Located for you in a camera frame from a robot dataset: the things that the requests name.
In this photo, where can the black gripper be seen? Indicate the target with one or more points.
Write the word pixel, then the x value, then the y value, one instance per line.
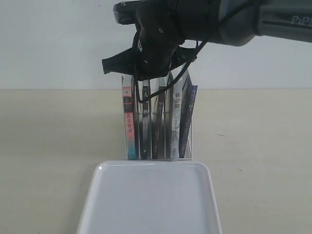
pixel 156 50

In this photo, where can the white grey spine book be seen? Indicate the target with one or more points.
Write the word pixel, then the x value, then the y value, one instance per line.
pixel 176 113

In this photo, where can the dark blue cover book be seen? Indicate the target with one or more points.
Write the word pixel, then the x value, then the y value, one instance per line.
pixel 189 92

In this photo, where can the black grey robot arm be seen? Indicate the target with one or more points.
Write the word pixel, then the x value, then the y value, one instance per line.
pixel 230 22

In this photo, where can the pink and teal spine book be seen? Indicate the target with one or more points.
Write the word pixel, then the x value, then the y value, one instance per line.
pixel 128 109

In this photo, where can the black spine white text book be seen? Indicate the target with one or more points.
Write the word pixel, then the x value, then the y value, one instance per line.
pixel 145 121

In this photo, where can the clear acrylic book rack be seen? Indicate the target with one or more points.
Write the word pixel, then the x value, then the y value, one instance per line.
pixel 155 88

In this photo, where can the dark brown spine book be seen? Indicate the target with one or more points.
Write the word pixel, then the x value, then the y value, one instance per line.
pixel 157 124

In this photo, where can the white plastic tray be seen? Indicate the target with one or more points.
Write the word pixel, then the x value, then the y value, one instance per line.
pixel 150 197

